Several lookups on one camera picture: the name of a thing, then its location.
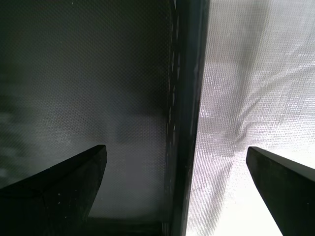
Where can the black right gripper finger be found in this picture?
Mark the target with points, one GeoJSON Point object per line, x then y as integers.
{"type": "Point", "coordinates": [54, 201]}
{"type": "Point", "coordinates": [288, 191]}

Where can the black perforated plastic basket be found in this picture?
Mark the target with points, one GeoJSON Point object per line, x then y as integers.
{"type": "Point", "coordinates": [86, 73]}

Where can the white woven table cloth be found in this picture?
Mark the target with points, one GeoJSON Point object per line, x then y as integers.
{"type": "Point", "coordinates": [258, 73]}

